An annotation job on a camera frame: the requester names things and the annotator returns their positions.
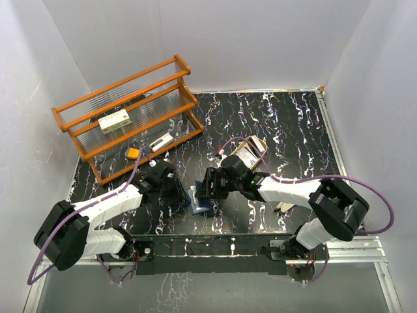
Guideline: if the orange yellow small object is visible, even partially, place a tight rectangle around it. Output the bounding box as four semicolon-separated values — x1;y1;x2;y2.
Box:
125;147;141;160

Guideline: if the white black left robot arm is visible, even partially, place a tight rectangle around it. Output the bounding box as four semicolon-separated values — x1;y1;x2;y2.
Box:
34;160;190;271

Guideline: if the white black small device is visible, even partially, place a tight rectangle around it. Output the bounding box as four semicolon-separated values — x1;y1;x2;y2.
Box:
149;133;174;152

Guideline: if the beige oval card tray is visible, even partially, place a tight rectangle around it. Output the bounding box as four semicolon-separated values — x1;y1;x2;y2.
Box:
227;136;270;172

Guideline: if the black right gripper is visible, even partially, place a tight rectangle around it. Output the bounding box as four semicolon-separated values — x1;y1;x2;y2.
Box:
195;167;242;199

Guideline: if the blue leather card holder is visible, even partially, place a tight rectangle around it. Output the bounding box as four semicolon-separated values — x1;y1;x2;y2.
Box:
188;181;214;215

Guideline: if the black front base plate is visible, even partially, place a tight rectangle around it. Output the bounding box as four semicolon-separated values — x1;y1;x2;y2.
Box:
133;233;289;275

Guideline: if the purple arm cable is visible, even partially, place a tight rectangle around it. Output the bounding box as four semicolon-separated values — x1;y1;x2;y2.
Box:
218;136;395;284
27;148;157;286

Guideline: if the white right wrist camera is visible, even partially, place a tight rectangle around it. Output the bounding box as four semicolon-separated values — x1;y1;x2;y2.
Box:
216;149;229;160

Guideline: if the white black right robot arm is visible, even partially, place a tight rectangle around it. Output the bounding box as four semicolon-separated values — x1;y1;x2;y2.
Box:
195;155;369;259

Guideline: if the white red small box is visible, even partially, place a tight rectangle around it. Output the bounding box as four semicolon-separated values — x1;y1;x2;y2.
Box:
98;109;132;134

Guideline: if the stack of credit cards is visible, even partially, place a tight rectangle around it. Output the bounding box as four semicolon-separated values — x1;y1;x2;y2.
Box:
234;138;266;169

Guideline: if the orange wooden shelf rack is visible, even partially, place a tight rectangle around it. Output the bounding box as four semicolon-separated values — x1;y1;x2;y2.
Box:
51;54;205;185

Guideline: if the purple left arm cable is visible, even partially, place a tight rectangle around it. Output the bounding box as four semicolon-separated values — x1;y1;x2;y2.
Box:
27;148;157;286

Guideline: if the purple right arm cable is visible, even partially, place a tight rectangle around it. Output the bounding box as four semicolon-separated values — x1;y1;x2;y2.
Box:
218;136;395;284

